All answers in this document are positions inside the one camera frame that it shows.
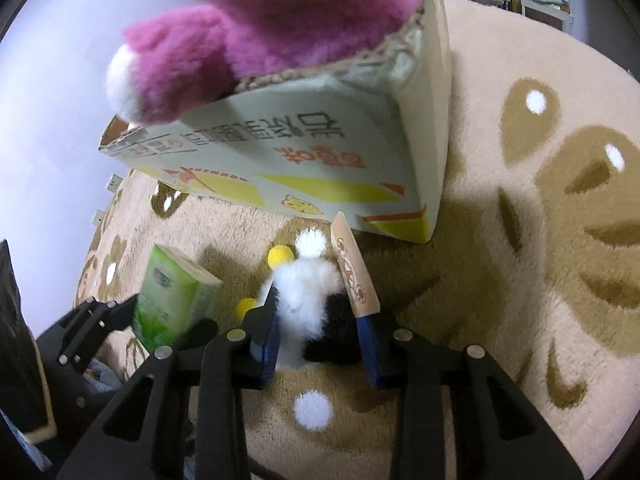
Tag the printed cardboard box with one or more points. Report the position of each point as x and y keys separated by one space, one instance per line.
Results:
x=310 y=170

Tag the black white plush toy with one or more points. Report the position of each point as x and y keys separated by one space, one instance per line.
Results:
x=305 y=290

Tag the green carton box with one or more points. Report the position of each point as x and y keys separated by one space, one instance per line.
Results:
x=170 y=295

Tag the beige printed stick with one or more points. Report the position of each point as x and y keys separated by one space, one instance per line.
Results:
x=352 y=270

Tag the purple plush toy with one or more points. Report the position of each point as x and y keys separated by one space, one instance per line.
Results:
x=280 y=15

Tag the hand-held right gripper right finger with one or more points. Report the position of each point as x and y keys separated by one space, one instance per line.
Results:
x=367 y=351

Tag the beige patterned blanket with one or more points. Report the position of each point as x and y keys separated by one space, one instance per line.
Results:
x=500 y=310

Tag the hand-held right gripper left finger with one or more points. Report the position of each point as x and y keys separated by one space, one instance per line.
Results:
x=270 y=341

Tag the white wall socket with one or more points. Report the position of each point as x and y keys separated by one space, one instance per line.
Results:
x=115 y=182
x=99 y=217

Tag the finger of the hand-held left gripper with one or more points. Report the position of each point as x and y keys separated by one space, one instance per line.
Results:
x=120 y=312
x=200 y=331

